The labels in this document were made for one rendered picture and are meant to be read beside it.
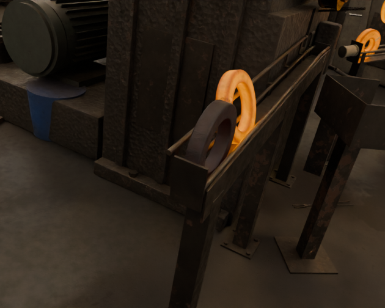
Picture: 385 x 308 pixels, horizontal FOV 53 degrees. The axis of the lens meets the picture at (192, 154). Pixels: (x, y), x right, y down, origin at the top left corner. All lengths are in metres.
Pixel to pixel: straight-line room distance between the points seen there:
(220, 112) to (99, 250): 0.90
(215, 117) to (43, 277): 0.90
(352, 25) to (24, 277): 3.97
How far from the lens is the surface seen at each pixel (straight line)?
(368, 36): 2.23
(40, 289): 1.39
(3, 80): 2.29
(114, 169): 1.81
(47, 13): 2.04
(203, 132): 0.72
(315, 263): 1.65
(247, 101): 1.04
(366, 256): 1.83
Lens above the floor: 1.04
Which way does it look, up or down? 29 degrees down
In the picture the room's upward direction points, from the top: 10 degrees clockwise
